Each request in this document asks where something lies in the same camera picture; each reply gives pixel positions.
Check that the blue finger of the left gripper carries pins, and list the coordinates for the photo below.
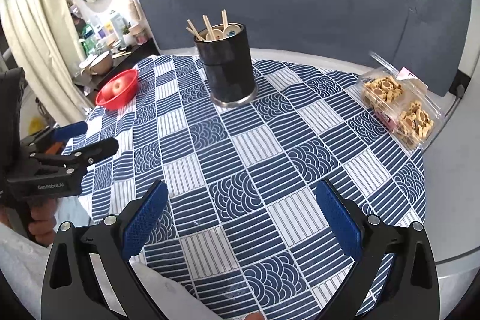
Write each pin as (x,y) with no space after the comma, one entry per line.
(65,133)
(98,151)

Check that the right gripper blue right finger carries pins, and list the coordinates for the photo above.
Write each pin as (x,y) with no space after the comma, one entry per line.
(346,230)

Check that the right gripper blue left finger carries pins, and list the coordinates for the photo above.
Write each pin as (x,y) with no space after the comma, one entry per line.
(139,218)

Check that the plain white ceramic spoon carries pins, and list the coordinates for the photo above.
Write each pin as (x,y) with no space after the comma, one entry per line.
(218,33)

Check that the long wooden chopstick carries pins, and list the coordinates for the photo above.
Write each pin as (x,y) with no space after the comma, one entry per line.
(210,36)

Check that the white sleeve forearm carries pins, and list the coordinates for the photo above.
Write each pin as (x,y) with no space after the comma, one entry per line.
(24,264)

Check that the person left hand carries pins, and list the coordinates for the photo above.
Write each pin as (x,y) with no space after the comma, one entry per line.
(42,227)

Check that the person right hand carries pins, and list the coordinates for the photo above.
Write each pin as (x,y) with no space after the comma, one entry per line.
(255,316)

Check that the red apple left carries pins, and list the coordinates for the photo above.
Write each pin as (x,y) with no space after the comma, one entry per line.
(107,92)

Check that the red apple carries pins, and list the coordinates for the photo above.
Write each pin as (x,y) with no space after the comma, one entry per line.
(107,92)
(118,86)

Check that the black side shelf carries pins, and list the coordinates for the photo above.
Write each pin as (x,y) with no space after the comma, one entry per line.
(90,85)

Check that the red plastic basket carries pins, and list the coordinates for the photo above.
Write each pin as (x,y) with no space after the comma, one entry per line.
(116,103)

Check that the red apple right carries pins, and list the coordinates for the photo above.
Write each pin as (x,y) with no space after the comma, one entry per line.
(118,86)

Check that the blue patterned tablecloth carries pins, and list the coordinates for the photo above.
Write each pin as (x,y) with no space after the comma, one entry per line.
(242,230)

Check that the green bottle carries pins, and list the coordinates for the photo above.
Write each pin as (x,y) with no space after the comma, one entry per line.
(88,40)

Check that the cream curtain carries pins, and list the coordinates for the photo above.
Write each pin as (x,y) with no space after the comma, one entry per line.
(44,42)

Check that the white lotion bottle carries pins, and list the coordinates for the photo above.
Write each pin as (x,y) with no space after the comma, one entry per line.
(118,23)

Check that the clear plastic cookie box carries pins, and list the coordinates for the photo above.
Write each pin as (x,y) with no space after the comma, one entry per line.
(402,103)

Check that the black cylindrical utensil holder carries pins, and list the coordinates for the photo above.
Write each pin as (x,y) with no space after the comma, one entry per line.
(228,67)

